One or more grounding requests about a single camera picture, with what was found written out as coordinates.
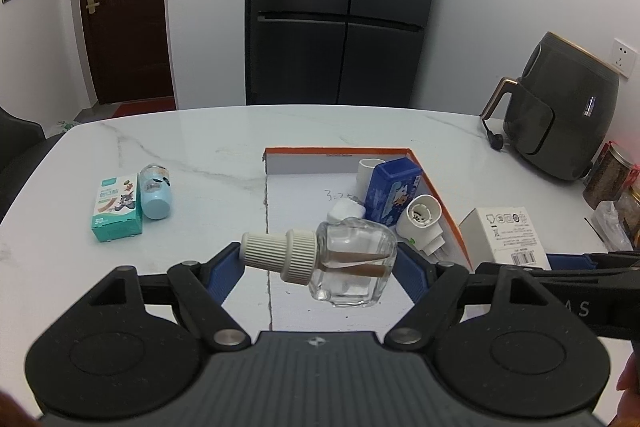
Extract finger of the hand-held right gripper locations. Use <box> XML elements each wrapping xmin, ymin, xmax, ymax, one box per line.
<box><xmin>544</xmin><ymin>252</ymin><xmax>640</xmax><ymax>272</ymax></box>
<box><xmin>475</xmin><ymin>261</ymin><xmax>640</xmax><ymax>289</ymax></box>

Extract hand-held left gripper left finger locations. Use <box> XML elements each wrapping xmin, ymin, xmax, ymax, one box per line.
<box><xmin>90</xmin><ymin>242</ymin><xmax>251</xmax><ymax>350</ymax></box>

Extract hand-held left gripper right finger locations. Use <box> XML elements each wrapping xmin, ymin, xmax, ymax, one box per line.
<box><xmin>385</xmin><ymin>249</ymin><xmax>551</xmax><ymax>350</ymax></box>

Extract white plug-in heater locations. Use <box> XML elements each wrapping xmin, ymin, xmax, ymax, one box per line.
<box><xmin>396</xmin><ymin>194</ymin><xmax>446</xmax><ymax>258</ymax></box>
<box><xmin>357</xmin><ymin>158</ymin><xmax>386</xmax><ymax>200</ymax></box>

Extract clear glass bottle white cap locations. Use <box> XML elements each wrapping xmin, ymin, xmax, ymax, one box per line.
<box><xmin>241</xmin><ymin>217</ymin><xmax>398</xmax><ymax>309</ymax></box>

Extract white printed carton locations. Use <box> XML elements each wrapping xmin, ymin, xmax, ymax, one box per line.
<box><xmin>457</xmin><ymin>207</ymin><xmax>552</xmax><ymax>272</ymax></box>

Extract blue plastic box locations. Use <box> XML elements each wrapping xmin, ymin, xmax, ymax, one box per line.
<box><xmin>364</xmin><ymin>158</ymin><xmax>423</xmax><ymax>228</ymax></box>

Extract white square power adapter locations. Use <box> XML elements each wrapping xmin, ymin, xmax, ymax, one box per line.
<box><xmin>327</xmin><ymin>198</ymin><xmax>367</xmax><ymax>225</ymax></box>

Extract white box with orange rim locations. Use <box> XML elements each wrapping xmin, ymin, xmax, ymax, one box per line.
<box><xmin>262</xmin><ymin>147</ymin><xmax>473</xmax><ymax>333</ymax></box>

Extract person's right hand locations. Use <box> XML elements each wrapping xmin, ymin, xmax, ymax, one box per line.
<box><xmin>616</xmin><ymin>354</ymin><xmax>640</xmax><ymax>427</ymax></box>

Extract clear plastic wrapped packet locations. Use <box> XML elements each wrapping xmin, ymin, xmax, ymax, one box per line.
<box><xmin>595</xmin><ymin>201</ymin><xmax>635</xmax><ymax>253</ymax></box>

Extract glass jar brown contents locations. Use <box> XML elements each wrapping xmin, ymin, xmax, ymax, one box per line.
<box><xmin>617</xmin><ymin>167</ymin><xmax>640</xmax><ymax>238</ymax></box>

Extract glass jar dark contents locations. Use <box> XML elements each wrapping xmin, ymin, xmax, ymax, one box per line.
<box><xmin>582</xmin><ymin>142</ymin><xmax>633</xmax><ymax>210</ymax></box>

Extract light blue bottle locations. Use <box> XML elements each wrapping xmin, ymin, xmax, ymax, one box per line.
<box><xmin>137</xmin><ymin>163</ymin><xmax>173</xmax><ymax>220</ymax></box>

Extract teal printed carton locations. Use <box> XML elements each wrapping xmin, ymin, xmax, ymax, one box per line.
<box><xmin>91</xmin><ymin>174</ymin><xmax>144</xmax><ymax>243</ymax></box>

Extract dark grey air fryer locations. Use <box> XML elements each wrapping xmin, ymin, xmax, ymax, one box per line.
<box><xmin>480</xmin><ymin>32</ymin><xmax>621</xmax><ymax>182</ymax></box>

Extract red door mat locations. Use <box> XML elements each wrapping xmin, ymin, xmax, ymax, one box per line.
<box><xmin>110</xmin><ymin>97</ymin><xmax>176</xmax><ymax>118</ymax></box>

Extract black chair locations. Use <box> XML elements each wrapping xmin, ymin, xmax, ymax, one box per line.
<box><xmin>0</xmin><ymin>107</ymin><xmax>56</xmax><ymax>218</ymax></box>

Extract dark brown door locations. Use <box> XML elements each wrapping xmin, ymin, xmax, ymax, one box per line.
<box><xmin>77</xmin><ymin>0</ymin><xmax>176</xmax><ymax>105</ymax></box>

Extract white wall socket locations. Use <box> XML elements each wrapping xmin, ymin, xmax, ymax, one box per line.
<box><xmin>612</xmin><ymin>38</ymin><xmax>640</xmax><ymax>72</ymax></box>

